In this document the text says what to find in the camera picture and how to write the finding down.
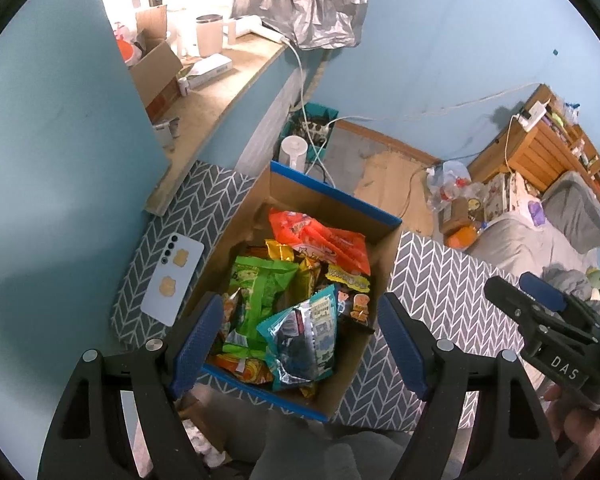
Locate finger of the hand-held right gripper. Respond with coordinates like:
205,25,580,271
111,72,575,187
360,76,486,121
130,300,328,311
518,271,600,333
483,275,553,350

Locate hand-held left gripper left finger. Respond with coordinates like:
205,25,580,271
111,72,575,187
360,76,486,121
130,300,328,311
37,293,226,480

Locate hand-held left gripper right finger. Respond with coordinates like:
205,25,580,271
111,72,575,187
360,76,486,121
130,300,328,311
377,291,564,480

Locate red fries snack bag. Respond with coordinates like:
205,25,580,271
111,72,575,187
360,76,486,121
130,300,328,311
212,352,276,386

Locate black packet with cartoon figures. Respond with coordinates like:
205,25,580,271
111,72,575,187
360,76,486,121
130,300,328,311
337,287,378,336

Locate green snack bag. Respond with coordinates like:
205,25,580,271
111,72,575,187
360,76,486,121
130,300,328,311
221,255,301,356

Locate black packet with yellow label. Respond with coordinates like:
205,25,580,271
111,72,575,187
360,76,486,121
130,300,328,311
325,262,373,293

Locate teal and silver snack bag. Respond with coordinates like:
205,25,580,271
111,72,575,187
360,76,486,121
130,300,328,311
256,284,340,393

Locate orange-red snack bag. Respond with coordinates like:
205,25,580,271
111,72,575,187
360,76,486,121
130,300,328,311
269,209,372,277

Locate blue-edged cardboard box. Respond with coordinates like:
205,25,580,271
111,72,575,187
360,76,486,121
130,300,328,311
180,160,405,422

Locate person's right hand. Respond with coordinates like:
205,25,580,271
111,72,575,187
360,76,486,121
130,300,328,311
542,382,600,461

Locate grey clothes heap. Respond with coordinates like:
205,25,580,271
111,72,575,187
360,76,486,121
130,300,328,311
542,266,600,311

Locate bed with grey sheet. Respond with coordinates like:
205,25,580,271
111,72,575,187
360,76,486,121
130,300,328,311
467,170,600,311

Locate pale phone with stickers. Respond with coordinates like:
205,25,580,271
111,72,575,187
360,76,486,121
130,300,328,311
141,234,206,327

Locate orange drink bottle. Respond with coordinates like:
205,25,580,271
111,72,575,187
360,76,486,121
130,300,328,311
447,227,481,251

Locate grey pillow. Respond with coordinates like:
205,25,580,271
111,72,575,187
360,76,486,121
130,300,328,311
542,170,600,253

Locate small brown cardboard box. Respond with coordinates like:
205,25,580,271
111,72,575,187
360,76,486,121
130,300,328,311
439,197,473,235

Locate patterned storage bag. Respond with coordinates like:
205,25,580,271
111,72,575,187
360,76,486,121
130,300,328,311
482,172,531,226

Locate clear plastic bottles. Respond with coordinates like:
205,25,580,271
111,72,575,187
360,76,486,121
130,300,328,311
425,160,486,211

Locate wooden headboard shelf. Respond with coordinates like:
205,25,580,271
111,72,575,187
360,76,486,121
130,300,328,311
467,84,600,206

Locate cardboard sheet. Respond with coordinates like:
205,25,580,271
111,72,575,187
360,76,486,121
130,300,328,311
352,152,431,211

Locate white headboard power strip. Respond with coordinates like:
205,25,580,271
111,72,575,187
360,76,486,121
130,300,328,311
517,101,548,128

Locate wooden window sill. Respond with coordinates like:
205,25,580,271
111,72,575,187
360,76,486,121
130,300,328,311
145,30,288,217

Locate teal basket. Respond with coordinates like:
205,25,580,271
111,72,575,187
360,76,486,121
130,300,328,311
279,102,340,163

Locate open cardboard box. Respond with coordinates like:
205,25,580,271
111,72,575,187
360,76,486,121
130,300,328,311
129,5,185,123

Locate white carton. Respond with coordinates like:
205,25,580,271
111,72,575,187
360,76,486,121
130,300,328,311
185,54,233,90

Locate beige mug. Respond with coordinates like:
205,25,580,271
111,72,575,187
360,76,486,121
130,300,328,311
195,14,225,58

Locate silver grey curtain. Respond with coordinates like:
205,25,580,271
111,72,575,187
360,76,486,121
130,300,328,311
230,0,371,51

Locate thin white wall cable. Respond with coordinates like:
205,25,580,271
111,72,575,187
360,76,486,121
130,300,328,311
340,82,541,123

